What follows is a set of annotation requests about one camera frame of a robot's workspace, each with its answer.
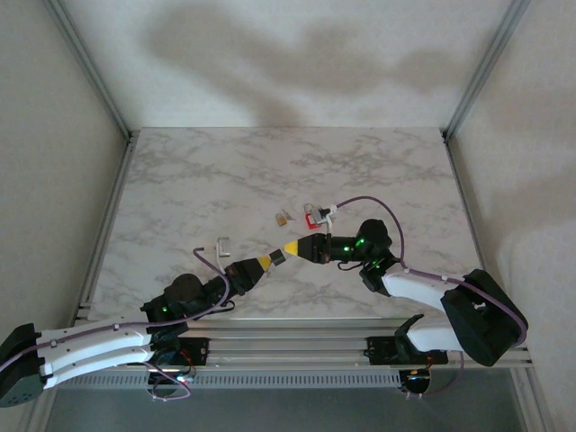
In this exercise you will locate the small black padlock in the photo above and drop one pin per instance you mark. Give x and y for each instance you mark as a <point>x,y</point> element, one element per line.
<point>278,258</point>

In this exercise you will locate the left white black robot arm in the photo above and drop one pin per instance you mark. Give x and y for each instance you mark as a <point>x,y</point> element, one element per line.
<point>90,342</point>

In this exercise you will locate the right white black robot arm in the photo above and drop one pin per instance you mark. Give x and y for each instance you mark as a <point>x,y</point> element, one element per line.
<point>414,288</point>

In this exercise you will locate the small keys with pink key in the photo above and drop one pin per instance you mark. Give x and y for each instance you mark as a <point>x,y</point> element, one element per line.
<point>288,215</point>

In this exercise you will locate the small brass padlock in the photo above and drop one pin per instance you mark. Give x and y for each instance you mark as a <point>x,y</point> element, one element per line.
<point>281,220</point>

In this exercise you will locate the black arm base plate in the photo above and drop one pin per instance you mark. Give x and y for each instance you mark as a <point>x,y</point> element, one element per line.
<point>378,351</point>
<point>198,348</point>

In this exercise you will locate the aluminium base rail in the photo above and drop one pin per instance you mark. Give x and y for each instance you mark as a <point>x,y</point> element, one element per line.
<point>292,346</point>

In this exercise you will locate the aluminium table side rail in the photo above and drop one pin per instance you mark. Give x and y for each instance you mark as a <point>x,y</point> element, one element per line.
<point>109,225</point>
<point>470,216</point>

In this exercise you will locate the aluminium frame post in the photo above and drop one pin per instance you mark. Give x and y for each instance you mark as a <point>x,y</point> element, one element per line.
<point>486,67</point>
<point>92,72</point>

